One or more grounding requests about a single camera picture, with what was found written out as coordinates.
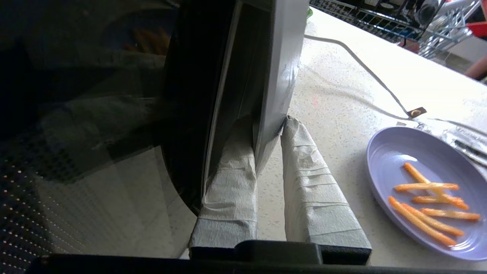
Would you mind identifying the metal wire dish rack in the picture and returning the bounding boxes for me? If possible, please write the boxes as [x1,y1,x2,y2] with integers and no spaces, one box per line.
[310,0,487,58]

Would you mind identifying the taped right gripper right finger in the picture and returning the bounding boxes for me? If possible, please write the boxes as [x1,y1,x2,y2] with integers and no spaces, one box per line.
[281,115,372,249]

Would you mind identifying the silver foil strip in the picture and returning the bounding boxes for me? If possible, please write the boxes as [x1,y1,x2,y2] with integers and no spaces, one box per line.
[415,118,487,168]

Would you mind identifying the purple plate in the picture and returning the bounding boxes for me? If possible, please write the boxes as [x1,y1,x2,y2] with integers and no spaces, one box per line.
[366,126,487,262]

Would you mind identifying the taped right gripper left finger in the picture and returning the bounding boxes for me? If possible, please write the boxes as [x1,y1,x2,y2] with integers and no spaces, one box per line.
[189,116,259,249]

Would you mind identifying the red container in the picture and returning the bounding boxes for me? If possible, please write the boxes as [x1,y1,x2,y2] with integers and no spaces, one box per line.
[466,21,487,38]

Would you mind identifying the white cable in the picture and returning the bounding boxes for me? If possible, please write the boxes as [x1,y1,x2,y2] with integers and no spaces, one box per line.
[304,33,413,119]

